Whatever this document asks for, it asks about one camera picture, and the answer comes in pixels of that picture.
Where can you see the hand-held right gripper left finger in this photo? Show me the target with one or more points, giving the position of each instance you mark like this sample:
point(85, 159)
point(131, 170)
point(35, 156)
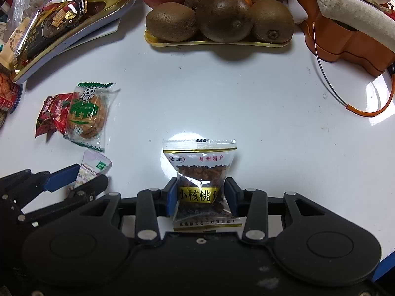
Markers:
point(172, 197)

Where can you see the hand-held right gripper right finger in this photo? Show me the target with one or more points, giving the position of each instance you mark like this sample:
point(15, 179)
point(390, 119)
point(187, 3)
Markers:
point(231, 195)

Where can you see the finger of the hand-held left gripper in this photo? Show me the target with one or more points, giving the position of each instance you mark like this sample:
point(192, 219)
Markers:
point(60, 177)
point(89, 188)

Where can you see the white hawthorn strip packet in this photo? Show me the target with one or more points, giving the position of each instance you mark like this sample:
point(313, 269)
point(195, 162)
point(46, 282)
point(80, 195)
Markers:
point(91, 168)

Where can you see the clear walnut packet yellow label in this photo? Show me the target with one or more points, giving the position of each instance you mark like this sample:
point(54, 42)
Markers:
point(200, 188)

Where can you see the gold snack tray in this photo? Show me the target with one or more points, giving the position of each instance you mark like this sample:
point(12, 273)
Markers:
point(71, 34)

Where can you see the red snack packet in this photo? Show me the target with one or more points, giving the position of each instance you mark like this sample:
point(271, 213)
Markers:
point(51, 114)

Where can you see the green-white cookie packet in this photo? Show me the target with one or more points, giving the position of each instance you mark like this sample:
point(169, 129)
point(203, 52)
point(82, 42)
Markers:
point(88, 114)

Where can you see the red biscuit can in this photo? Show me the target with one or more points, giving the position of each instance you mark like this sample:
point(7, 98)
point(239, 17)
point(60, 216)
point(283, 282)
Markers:
point(8, 92)

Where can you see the beige snack packet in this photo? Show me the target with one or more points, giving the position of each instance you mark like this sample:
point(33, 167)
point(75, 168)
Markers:
point(12, 41)

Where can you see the yellow fruit tray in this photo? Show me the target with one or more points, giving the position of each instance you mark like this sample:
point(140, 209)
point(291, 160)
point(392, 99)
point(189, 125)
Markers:
point(216, 43)

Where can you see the black cracker packet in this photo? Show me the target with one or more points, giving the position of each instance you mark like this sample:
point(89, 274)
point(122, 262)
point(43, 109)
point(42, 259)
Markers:
point(57, 24)

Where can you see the large dark kiwi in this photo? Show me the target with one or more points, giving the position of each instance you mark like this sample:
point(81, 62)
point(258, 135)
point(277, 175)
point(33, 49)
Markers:
point(223, 17)

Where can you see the orange container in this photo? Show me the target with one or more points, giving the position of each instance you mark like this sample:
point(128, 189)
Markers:
point(348, 44)

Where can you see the white cloth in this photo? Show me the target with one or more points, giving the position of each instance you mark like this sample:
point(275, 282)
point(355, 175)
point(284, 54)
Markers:
point(348, 6)

